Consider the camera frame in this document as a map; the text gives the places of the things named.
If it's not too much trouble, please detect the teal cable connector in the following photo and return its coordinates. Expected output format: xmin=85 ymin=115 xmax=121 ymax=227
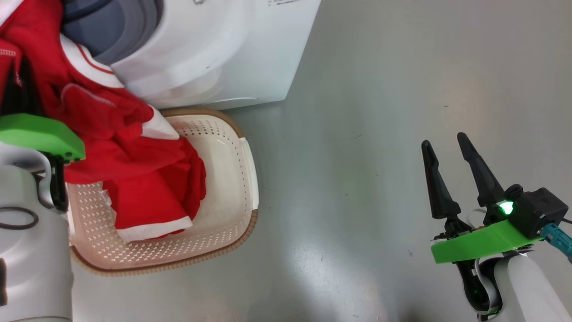
xmin=540 ymin=222 xmax=572 ymax=262

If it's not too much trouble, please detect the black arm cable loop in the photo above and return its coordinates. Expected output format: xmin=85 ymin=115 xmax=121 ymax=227
xmin=0 ymin=207 xmax=40 ymax=231

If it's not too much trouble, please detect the red and white garment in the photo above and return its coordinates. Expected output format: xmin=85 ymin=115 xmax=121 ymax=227
xmin=0 ymin=0 xmax=207 ymax=243

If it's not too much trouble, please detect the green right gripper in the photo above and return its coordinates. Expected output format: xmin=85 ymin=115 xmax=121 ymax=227
xmin=421 ymin=132 xmax=543 ymax=264

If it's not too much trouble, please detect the grey rubber door gasket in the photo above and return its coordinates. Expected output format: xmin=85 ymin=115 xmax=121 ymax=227
xmin=60 ymin=0 xmax=164 ymax=65

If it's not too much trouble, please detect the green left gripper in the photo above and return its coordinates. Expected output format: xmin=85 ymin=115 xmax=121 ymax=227
xmin=0 ymin=113 xmax=86 ymax=162

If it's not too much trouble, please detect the white front-load washing machine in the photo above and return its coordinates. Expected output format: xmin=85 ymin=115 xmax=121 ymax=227
xmin=60 ymin=0 xmax=322 ymax=111

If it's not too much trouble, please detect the cream perforated laundry basket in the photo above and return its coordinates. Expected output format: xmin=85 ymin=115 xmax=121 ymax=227
xmin=67 ymin=107 xmax=260 ymax=276

